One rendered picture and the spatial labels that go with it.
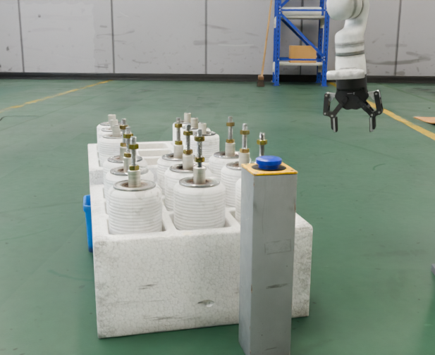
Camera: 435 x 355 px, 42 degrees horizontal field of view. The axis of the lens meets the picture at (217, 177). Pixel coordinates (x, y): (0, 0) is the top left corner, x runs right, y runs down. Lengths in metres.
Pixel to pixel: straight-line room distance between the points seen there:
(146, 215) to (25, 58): 7.06
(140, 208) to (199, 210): 0.10
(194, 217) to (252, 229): 0.17
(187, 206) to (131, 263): 0.14
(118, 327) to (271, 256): 0.31
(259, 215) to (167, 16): 6.72
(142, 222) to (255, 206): 0.23
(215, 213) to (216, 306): 0.17
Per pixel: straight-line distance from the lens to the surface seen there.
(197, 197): 1.00
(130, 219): 1.00
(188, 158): 1.14
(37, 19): 7.93
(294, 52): 6.98
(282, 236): 0.89
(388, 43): 7.64
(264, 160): 0.87
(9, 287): 1.29
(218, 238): 1.00
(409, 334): 1.10
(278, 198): 0.87
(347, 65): 1.45
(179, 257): 1.00
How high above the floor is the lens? 0.50
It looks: 14 degrees down
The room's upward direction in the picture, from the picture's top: straight up
